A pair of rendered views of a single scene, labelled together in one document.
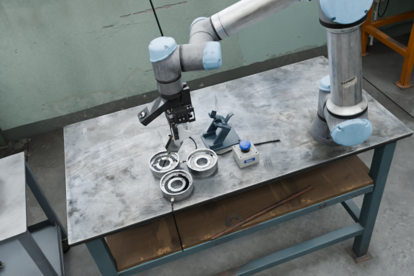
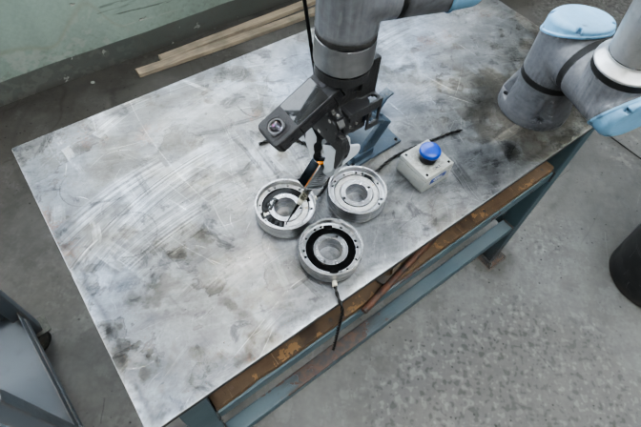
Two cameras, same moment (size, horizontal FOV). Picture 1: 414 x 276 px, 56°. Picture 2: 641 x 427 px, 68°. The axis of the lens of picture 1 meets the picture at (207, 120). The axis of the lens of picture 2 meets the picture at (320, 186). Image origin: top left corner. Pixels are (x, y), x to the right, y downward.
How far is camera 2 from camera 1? 0.67 m
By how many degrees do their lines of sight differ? 24
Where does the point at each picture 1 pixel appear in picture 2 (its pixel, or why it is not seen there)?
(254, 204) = not seen: hidden behind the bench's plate
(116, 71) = (44, 10)
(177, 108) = (348, 102)
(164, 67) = (365, 10)
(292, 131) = (473, 111)
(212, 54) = not seen: outside the picture
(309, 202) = (484, 216)
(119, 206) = (226, 316)
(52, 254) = (31, 375)
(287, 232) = not seen: hidden behind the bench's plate
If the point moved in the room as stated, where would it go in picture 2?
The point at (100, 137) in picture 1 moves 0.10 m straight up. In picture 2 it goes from (113, 165) to (96, 129)
